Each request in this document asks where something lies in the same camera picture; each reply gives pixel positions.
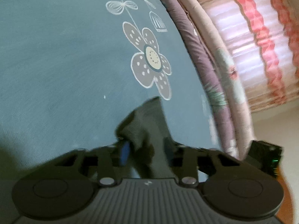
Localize pink patterned window curtain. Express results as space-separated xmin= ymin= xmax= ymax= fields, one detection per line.
xmin=189 ymin=0 xmax=299 ymax=112

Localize purple floral folded quilt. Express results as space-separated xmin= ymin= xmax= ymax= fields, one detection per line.
xmin=148 ymin=0 xmax=234 ymax=154

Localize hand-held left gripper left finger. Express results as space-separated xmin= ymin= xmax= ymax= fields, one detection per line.
xmin=55 ymin=142 xmax=131 ymax=187

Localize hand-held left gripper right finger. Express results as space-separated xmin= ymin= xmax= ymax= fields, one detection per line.
xmin=164 ymin=144 xmax=237 ymax=187

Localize dark green pants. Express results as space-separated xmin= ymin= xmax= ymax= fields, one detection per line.
xmin=90 ymin=96 xmax=204 ymax=180

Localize bed with teal floral sheet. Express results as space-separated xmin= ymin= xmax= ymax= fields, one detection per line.
xmin=0 ymin=0 xmax=234 ymax=185

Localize cream floral folded quilt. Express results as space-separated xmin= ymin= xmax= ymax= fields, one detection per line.
xmin=164 ymin=0 xmax=254 ymax=159

